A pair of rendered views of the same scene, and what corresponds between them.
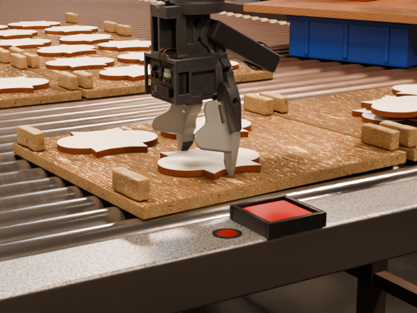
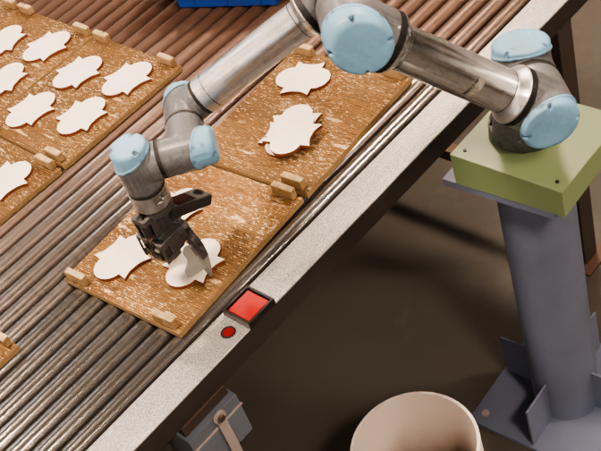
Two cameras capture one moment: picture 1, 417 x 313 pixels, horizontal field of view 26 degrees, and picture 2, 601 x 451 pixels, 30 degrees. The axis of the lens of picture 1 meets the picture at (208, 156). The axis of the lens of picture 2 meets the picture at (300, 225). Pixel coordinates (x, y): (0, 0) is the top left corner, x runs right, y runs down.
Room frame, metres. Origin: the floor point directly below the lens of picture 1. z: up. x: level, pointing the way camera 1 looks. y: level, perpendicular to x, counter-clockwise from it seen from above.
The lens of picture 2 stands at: (-0.62, -0.14, 2.49)
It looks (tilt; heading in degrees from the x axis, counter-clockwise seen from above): 42 degrees down; 357
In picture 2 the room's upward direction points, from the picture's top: 20 degrees counter-clockwise
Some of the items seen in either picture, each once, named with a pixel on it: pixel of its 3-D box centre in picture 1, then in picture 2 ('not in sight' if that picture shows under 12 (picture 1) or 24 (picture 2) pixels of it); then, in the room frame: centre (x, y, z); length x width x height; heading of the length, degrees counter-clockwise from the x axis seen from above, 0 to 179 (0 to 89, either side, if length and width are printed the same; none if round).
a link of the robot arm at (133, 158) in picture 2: not in sight; (137, 165); (1.07, 0.01, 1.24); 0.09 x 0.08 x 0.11; 81
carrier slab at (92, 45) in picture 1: (76, 44); (2, 61); (2.16, 0.32, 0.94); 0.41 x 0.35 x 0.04; 122
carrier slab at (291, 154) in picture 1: (205, 152); (183, 240); (1.19, 0.00, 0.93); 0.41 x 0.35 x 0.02; 125
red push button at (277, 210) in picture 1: (277, 217); (249, 307); (0.93, -0.08, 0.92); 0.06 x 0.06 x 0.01; 31
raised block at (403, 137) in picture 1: (397, 133); (292, 181); (1.21, -0.26, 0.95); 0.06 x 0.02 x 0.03; 35
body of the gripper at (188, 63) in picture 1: (189, 51); (162, 225); (1.07, 0.02, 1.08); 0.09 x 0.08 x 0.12; 124
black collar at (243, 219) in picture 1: (277, 215); (249, 307); (0.93, -0.08, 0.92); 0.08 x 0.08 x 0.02; 31
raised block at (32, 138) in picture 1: (30, 138); (76, 276); (1.19, 0.24, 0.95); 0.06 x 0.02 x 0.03; 35
